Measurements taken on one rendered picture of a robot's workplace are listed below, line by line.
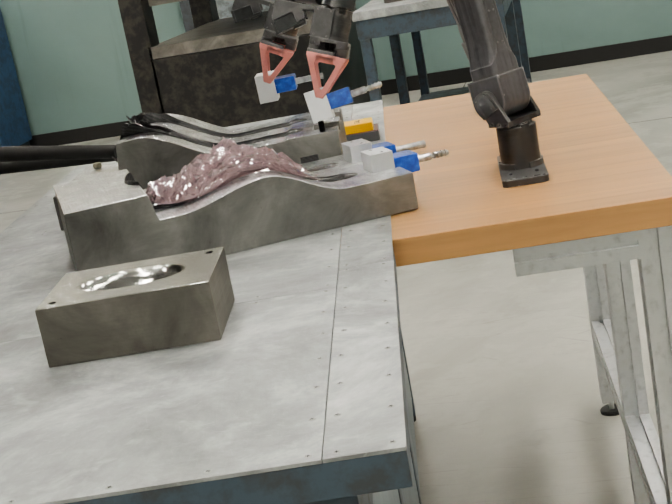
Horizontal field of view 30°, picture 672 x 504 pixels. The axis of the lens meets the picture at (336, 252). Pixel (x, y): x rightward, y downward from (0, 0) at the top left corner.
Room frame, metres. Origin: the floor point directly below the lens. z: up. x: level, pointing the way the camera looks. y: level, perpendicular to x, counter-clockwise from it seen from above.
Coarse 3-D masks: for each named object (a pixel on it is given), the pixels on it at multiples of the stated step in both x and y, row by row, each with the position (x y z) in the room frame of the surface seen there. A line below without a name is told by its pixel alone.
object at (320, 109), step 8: (320, 88) 2.13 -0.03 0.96; (344, 88) 2.13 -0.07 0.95; (360, 88) 2.14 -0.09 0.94; (368, 88) 2.14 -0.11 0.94; (376, 88) 2.14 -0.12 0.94; (304, 96) 2.13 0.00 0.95; (312, 96) 2.13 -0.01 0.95; (328, 96) 2.13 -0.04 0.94; (336, 96) 2.13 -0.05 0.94; (344, 96) 2.13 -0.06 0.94; (352, 96) 2.14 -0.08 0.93; (312, 104) 2.13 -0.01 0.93; (320, 104) 2.13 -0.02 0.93; (328, 104) 2.13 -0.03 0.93; (336, 104) 2.13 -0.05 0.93; (344, 104) 2.13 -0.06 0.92; (312, 112) 2.13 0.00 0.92; (320, 112) 2.13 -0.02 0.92; (328, 112) 2.13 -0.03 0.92; (320, 120) 2.12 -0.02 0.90
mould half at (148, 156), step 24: (192, 120) 2.34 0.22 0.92; (288, 120) 2.31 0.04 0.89; (312, 120) 2.24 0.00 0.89; (336, 120) 2.19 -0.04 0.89; (120, 144) 2.11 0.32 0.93; (144, 144) 2.10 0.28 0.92; (168, 144) 2.10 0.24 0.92; (192, 144) 2.13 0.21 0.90; (264, 144) 2.10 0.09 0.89; (288, 144) 2.09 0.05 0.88; (312, 144) 2.08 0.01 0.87; (336, 144) 2.08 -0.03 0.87; (120, 168) 2.11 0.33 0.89; (144, 168) 2.11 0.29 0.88; (168, 168) 2.10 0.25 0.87
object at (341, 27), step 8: (336, 8) 2.14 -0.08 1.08; (336, 16) 2.14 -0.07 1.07; (344, 16) 2.14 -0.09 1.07; (336, 24) 2.14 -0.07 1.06; (344, 24) 2.14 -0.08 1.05; (336, 32) 2.14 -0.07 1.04; (344, 32) 2.14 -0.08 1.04; (312, 40) 2.12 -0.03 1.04; (320, 40) 2.11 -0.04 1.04; (328, 40) 2.11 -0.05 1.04; (336, 40) 2.14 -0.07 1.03; (344, 40) 2.15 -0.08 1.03; (328, 48) 2.15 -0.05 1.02; (336, 48) 2.11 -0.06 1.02; (344, 48) 2.11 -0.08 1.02
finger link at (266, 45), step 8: (264, 40) 2.43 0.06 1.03; (272, 40) 2.47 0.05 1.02; (264, 48) 2.43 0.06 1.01; (272, 48) 2.42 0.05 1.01; (280, 48) 2.42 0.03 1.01; (264, 56) 2.43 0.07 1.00; (288, 56) 2.42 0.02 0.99; (264, 64) 2.44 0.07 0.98; (280, 64) 2.43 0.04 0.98; (264, 72) 2.44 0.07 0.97; (264, 80) 2.45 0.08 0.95; (272, 80) 2.44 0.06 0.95
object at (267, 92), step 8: (272, 72) 2.46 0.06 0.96; (256, 80) 2.45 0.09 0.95; (280, 80) 2.45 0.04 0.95; (288, 80) 2.45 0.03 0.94; (296, 80) 2.46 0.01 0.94; (304, 80) 2.46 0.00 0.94; (264, 88) 2.45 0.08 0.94; (272, 88) 2.45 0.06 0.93; (280, 88) 2.45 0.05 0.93; (288, 88) 2.45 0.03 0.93; (296, 88) 2.45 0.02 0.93; (264, 96) 2.45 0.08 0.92; (272, 96) 2.45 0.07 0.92
